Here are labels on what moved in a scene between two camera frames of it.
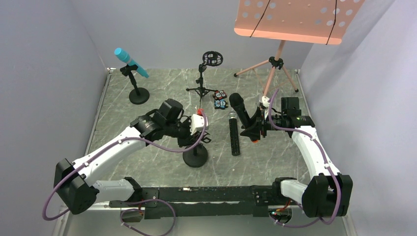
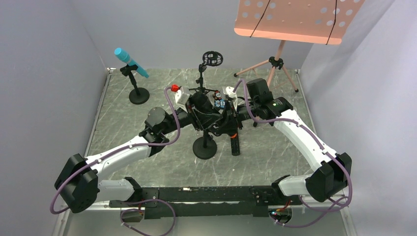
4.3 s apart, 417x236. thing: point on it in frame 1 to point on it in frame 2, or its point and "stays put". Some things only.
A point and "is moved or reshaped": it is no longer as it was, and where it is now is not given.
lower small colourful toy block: (221, 104) stays put
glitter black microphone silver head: (234, 136) stays put
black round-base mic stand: (196, 157) is moved or reshaped
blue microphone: (124, 55) stays put
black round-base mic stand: (137, 96) stays put
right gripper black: (261, 125) to (233, 112)
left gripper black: (188, 140) to (194, 115)
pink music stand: (316, 21) stays put
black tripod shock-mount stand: (210, 58) stays put
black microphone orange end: (238, 103) to (200, 101)
